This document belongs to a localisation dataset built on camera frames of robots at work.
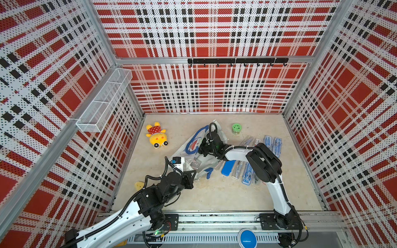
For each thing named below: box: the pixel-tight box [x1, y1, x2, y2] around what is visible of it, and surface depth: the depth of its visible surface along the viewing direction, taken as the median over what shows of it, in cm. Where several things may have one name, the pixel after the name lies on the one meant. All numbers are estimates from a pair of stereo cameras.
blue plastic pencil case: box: [221, 160, 237, 177], surface depth 93 cm
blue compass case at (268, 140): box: [263, 134, 273, 150], surface depth 106 cm
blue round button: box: [237, 227, 258, 248], surface depth 69 cm
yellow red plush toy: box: [145, 121, 169, 149], surface depth 101 cm
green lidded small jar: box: [231, 122, 242, 135], surface depth 110 cm
